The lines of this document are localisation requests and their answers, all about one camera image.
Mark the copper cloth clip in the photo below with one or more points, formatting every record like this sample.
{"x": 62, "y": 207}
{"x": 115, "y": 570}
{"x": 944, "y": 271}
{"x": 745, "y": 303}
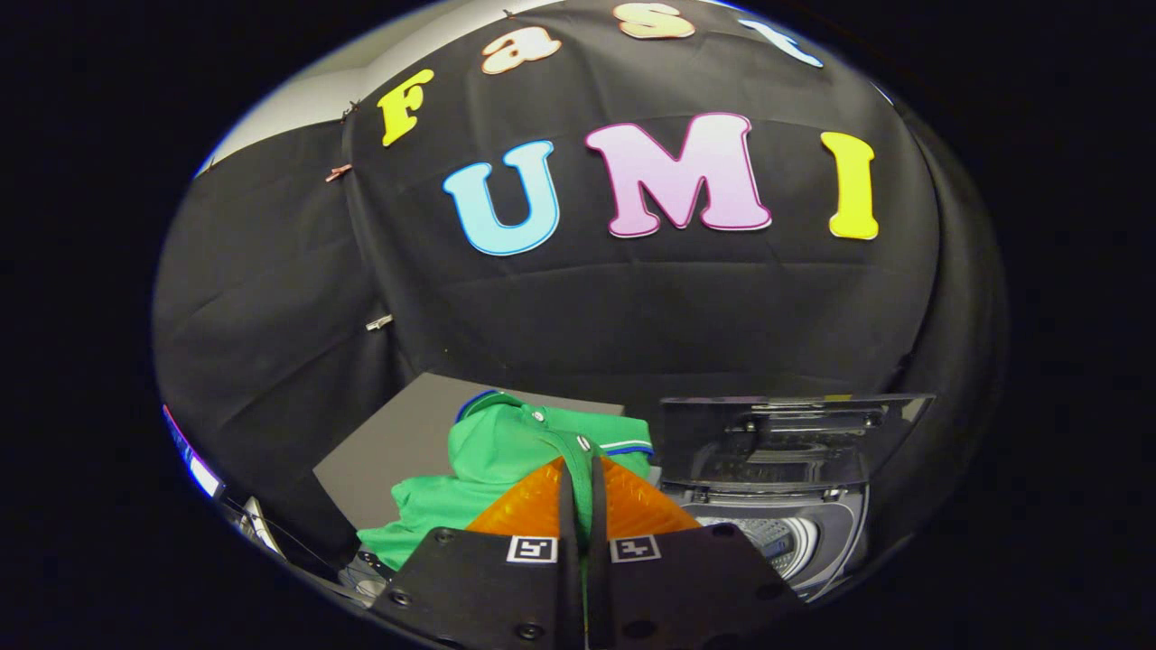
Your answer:
{"x": 339, "y": 171}

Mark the green polo shirt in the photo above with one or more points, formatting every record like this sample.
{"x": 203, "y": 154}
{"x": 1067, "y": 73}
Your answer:
{"x": 506, "y": 451}

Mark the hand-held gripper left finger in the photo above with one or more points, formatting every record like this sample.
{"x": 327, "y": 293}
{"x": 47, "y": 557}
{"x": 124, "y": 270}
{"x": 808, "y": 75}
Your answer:
{"x": 569, "y": 506}

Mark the black backdrop cloth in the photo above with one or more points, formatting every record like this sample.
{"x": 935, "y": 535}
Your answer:
{"x": 632, "y": 307}

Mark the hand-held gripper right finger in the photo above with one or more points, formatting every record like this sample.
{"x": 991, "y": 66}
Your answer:
{"x": 598, "y": 506}

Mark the silver cloth clip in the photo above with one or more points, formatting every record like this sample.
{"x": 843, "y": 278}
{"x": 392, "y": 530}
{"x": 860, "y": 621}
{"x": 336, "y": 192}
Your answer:
{"x": 379, "y": 322}

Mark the grey box stand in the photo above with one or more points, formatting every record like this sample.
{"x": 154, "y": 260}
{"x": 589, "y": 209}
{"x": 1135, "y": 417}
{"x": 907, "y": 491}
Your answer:
{"x": 406, "y": 442}

